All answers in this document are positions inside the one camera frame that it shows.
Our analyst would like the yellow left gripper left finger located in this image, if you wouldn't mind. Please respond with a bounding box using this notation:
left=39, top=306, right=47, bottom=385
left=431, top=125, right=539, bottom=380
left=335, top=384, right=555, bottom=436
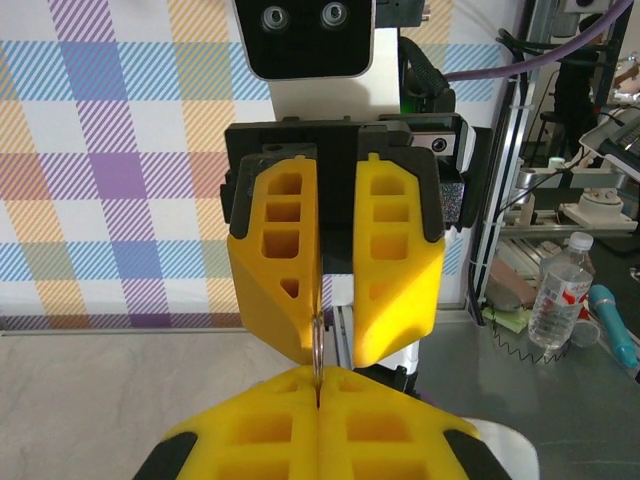
left=132, top=364, right=321, bottom=480

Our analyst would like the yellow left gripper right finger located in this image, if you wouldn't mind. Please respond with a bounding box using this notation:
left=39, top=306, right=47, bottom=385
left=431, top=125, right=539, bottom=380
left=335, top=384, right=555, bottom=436
left=317, top=367, right=514, bottom=480

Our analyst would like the pinkish rounded object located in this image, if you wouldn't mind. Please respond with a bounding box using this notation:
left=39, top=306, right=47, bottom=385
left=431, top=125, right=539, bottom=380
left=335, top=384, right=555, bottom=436
left=487, top=263, right=536, bottom=311

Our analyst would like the green sticky note pad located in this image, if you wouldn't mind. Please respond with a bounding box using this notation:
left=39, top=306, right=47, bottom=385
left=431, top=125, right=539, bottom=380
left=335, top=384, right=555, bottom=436
left=482, top=305, right=531, bottom=334

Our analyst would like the clear plastic water bottle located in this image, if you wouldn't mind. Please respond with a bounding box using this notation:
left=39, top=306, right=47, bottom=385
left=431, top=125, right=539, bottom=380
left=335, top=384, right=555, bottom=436
left=527, top=230, right=596, bottom=351

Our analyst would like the grey mesh microphone head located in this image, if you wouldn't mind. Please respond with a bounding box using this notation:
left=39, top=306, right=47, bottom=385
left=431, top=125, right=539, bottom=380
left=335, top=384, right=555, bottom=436
left=569, top=319, right=601, bottom=349

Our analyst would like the teal handheld device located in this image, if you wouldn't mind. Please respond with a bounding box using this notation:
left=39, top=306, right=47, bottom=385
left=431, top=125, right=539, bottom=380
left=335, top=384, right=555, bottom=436
left=587, top=283, right=640, bottom=371

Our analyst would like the person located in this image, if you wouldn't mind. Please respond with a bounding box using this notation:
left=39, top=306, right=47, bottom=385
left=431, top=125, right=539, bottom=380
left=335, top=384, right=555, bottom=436
left=552, top=42, right=604, bottom=174

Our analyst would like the silver laptop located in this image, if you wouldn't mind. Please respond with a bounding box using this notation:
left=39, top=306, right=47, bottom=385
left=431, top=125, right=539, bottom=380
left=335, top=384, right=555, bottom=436
left=579, top=107, right=640, bottom=184

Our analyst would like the white right camera bracket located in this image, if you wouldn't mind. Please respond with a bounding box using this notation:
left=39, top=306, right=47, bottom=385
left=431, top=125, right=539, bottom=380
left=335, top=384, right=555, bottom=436
left=268, top=29, right=402, bottom=126

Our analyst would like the aluminium frame post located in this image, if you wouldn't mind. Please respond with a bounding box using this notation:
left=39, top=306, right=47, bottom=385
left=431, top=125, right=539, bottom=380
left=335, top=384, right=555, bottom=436
left=467, top=74, right=534, bottom=314

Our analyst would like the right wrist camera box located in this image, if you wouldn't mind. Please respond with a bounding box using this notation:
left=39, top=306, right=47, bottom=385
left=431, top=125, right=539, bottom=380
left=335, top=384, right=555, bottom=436
left=234, top=0, right=376, bottom=82

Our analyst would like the black coiled cable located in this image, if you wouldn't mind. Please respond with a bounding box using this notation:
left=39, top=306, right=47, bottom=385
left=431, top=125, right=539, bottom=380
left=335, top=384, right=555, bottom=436
left=492, top=319, right=571, bottom=366

